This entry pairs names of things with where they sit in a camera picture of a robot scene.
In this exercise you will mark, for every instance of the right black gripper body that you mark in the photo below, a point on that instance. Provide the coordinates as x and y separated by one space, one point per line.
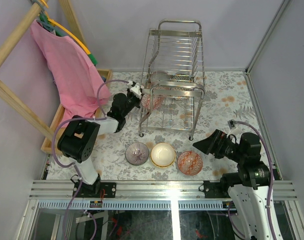
232 151

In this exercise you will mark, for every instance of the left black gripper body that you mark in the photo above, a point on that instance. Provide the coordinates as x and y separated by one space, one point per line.
135 97

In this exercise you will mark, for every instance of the orange red patterned bowl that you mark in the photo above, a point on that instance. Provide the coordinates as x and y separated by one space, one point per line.
190 163

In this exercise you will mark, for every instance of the red diamond patterned bowl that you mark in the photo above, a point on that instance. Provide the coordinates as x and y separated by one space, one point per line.
155 102

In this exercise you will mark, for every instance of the cream bowl orange rim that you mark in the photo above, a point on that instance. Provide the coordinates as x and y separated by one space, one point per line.
163 155

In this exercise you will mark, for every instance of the blue patterned bowl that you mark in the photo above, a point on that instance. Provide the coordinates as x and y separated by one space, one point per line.
181 77

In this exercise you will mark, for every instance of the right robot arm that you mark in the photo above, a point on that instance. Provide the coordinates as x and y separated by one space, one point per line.
250 188

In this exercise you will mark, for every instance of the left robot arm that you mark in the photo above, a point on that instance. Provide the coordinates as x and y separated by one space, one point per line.
78 140

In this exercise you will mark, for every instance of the stainless steel dish rack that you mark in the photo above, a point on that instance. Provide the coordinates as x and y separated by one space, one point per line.
175 45

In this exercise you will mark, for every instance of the pink cloth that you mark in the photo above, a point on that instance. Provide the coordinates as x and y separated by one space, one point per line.
79 84

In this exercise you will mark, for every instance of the purple striped bowl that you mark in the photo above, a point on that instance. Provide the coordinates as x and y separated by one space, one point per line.
137 153

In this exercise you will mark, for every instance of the yellow plastic hanger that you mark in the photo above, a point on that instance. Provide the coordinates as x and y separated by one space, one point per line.
42 4

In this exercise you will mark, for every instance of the green plastic hanger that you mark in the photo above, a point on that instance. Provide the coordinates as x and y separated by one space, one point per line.
60 31

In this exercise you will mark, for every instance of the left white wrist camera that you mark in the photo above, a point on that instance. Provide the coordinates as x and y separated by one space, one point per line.
135 88

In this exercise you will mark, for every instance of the wooden clothes rack frame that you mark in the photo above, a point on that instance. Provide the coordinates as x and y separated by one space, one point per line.
25 72

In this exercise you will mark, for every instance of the aluminium rail frame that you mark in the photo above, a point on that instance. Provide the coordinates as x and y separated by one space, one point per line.
150 191

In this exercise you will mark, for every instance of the aluminium corner post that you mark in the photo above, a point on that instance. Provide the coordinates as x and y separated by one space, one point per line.
277 17

